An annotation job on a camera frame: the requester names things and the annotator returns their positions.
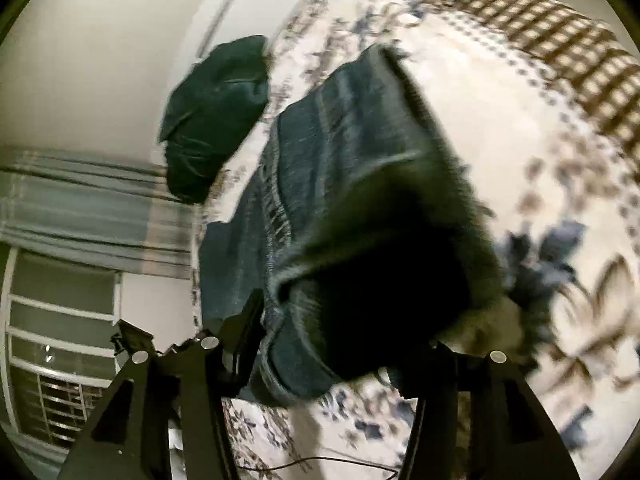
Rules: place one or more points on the brown checked bed sheet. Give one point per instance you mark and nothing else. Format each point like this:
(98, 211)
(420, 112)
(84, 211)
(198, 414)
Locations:
(525, 15)

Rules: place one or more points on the dark blue jeans pants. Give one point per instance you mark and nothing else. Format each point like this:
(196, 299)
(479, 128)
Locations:
(350, 185)

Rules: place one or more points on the white framed window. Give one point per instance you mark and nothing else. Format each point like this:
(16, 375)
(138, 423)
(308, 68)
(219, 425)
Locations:
(60, 340)

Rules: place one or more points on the white bed headboard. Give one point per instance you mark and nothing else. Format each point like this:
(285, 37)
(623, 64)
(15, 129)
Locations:
(240, 10)

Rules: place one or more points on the folded grey pants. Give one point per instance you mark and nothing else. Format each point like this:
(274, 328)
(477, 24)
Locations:
(492, 325)

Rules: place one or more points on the striped grey curtain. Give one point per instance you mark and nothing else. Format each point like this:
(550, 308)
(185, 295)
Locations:
(75, 210)

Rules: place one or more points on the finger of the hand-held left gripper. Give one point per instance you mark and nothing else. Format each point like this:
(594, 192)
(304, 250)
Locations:
(131, 336)

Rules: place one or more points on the floral blanket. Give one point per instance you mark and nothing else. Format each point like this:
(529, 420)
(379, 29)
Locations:
(500, 135)

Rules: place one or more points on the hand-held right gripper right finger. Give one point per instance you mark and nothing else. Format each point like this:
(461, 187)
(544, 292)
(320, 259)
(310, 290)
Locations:
(440, 375)

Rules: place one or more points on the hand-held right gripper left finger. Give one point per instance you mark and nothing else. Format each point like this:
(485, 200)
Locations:
(245, 325)

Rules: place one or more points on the dark green quilt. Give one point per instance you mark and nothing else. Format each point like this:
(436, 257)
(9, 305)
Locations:
(215, 110)

